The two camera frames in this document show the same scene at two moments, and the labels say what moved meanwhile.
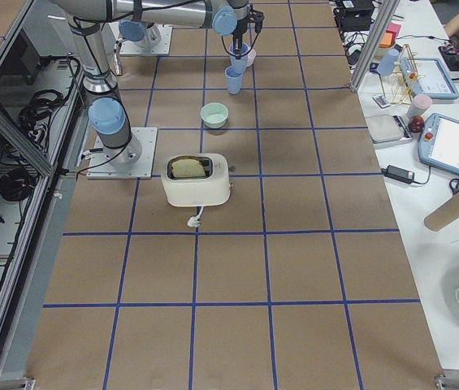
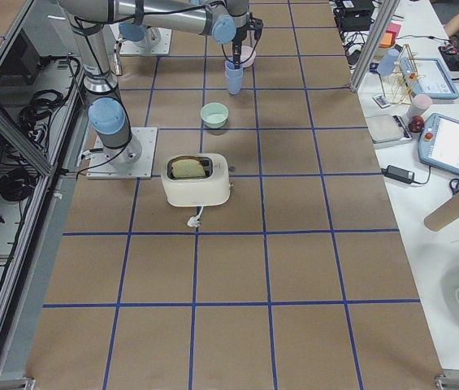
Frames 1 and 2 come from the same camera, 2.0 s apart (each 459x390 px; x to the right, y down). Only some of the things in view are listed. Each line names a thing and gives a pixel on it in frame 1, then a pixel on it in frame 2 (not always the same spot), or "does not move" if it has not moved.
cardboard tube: (452, 207) does not move
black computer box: (353, 15) does not move
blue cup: (234, 75) does not move
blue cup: (242, 62) to (232, 73)
